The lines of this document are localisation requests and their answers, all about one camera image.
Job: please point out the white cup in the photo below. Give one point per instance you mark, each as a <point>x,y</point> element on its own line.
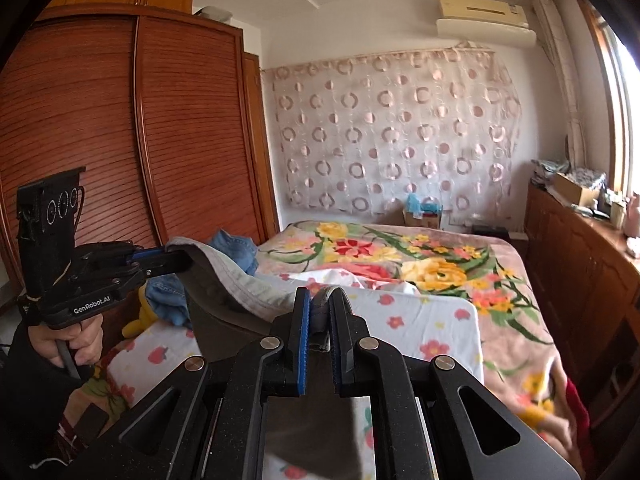
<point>616,215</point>

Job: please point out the folded blue jeans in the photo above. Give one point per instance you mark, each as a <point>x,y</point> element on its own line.
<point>235,250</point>

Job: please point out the printed cardboard box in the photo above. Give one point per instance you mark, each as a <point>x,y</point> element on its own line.
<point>425,220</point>

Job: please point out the white floral sheet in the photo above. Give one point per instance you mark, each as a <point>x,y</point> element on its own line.
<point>410,320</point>

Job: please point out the pink circle patterned curtain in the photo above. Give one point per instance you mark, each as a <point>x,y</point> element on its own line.
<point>395,130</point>

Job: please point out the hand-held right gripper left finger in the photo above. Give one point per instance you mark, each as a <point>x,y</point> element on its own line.
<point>302,340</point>

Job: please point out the white storage bag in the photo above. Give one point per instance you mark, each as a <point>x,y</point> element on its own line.
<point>216,14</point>

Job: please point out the person's left forearm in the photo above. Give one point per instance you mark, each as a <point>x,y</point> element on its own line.
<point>30,400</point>

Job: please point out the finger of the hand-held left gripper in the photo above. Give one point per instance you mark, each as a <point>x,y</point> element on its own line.
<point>170,269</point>
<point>150,256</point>

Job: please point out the beige air conditioner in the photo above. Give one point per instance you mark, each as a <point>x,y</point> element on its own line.
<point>482,20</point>

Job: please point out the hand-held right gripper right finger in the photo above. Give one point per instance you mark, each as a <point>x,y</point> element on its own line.
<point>335,350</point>

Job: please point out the brown wooden sideboard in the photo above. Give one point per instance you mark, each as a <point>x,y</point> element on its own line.
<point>580,270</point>

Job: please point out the person's left hand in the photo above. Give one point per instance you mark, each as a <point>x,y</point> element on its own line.
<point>90,340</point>

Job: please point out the wooden framed window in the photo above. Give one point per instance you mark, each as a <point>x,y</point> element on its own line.
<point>622,110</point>

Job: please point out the patterned folded cloth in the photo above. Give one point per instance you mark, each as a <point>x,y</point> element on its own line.
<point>550,167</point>

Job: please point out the pink bottle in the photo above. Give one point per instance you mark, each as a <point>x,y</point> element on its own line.
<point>634,215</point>

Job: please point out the yellow plush toy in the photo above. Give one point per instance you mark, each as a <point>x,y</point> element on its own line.
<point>142,317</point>

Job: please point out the pale window curtain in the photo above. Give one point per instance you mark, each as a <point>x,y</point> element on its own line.
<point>562,75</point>

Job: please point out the open cardboard box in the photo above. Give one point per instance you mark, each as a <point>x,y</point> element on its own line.
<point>575,190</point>

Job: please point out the brown slatted wooden wardrobe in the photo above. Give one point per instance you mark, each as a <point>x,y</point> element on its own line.
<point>125,125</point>

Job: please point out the blue plastic bag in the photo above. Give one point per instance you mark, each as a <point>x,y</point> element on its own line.
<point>415,203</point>

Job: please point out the grey pants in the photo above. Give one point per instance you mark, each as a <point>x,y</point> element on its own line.
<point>240,285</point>

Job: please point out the floral blanket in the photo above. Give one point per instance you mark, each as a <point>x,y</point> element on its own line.
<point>440,265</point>

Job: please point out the red cloth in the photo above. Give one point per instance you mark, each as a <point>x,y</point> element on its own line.
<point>577,415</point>

